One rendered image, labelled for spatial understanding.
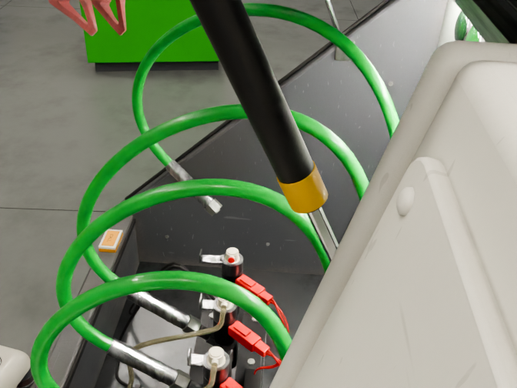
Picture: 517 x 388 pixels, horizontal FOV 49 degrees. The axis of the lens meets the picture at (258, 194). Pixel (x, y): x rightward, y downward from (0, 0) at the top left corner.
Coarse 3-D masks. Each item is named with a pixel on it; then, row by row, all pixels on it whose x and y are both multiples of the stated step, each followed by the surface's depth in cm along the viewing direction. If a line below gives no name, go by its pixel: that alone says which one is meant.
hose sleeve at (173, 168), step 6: (174, 162) 79; (168, 168) 78; (174, 168) 78; (180, 168) 79; (174, 174) 79; (180, 174) 78; (186, 174) 79; (180, 180) 79; (186, 180) 78; (198, 198) 79; (204, 198) 79; (210, 198) 79; (204, 204) 79
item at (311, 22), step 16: (192, 16) 65; (272, 16) 60; (288, 16) 59; (304, 16) 59; (176, 32) 67; (320, 32) 59; (336, 32) 58; (160, 48) 69; (352, 48) 58; (144, 64) 71; (368, 64) 58; (144, 80) 73; (368, 80) 59; (384, 96) 59; (384, 112) 60; (144, 128) 77; (160, 160) 79
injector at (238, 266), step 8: (224, 256) 72; (240, 256) 72; (224, 264) 71; (232, 264) 71; (240, 264) 71; (224, 272) 72; (232, 272) 71; (240, 272) 72; (232, 280) 72; (232, 368) 83
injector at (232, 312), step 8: (216, 312) 65; (232, 312) 65; (216, 320) 65; (232, 320) 65; (200, 328) 68; (224, 328) 66; (200, 336) 68; (208, 336) 68; (216, 336) 67; (224, 336) 66; (216, 344) 68; (224, 344) 67; (232, 344) 68; (232, 352) 70; (232, 360) 71
